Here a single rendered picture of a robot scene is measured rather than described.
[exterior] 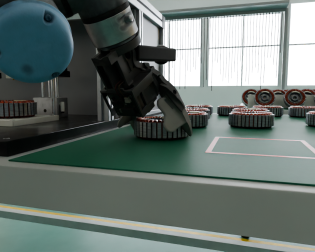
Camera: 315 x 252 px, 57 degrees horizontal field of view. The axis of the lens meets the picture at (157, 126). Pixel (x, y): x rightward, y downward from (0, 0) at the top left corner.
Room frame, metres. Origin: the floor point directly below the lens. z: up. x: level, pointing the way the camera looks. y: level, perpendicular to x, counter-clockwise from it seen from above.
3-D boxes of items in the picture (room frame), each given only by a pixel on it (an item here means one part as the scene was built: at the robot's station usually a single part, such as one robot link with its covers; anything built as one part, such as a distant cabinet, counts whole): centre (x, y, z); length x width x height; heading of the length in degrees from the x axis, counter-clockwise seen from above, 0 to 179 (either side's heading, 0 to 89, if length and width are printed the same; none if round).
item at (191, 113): (0.75, -0.07, 0.77); 0.11 x 0.11 x 0.04
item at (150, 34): (0.99, 0.03, 0.91); 0.28 x 0.03 x 0.32; 163
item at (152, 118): (0.58, -0.01, 0.77); 0.11 x 0.11 x 0.04
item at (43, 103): (0.80, 0.29, 0.80); 0.08 x 0.05 x 0.06; 73
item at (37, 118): (0.67, 0.34, 0.78); 0.15 x 0.15 x 0.01; 73
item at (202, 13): (4.09, -0.77, 0.96); 1.84 x 0.50 x 1.93; 73
